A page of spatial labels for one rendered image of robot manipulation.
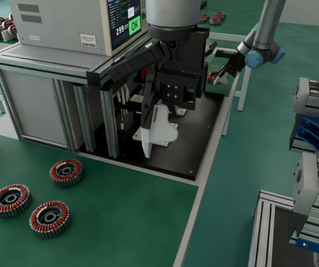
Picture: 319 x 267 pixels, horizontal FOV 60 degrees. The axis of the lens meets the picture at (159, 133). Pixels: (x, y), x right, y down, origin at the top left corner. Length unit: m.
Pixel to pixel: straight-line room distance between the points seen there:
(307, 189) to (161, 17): 0.51
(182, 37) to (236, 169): 1.85
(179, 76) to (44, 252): 0.64
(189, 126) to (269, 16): 0.54
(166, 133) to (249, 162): 1.87
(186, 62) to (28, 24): 0.82
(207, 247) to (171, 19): 1.48
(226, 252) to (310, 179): 1.07
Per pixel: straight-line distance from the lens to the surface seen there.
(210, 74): 1.56
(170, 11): 0.38
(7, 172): 1.15
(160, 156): 1.05
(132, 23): 1.12
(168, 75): 0.41
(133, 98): 1.11
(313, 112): 1.17
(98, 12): 0.96
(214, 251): 1.72
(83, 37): 1.02
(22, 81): 1.10
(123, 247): 0.83
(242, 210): 1.93
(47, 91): 1.05
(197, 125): 1.22
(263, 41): 1.26
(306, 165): 0.78
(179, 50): 0.42
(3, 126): 1.43
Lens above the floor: 1.46
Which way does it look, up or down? 36 degrees down
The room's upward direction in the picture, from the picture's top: straight up
